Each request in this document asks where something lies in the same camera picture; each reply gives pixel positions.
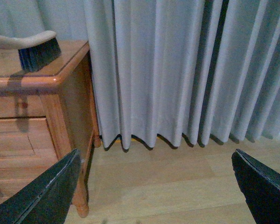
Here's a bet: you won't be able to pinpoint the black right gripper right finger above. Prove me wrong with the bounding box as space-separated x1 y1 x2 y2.
231 149 280 224

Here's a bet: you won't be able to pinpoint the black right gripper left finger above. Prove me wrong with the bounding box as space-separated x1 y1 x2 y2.
0 149 81 224

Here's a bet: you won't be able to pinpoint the beige hand brush black bristles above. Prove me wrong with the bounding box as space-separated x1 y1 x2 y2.
0 30 61 72

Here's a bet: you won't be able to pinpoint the wooden nightstand cabinet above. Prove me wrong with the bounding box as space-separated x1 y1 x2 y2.
0 40 100 217

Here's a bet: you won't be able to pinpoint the light grey curtain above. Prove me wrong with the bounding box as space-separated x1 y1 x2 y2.
0 0 280 149

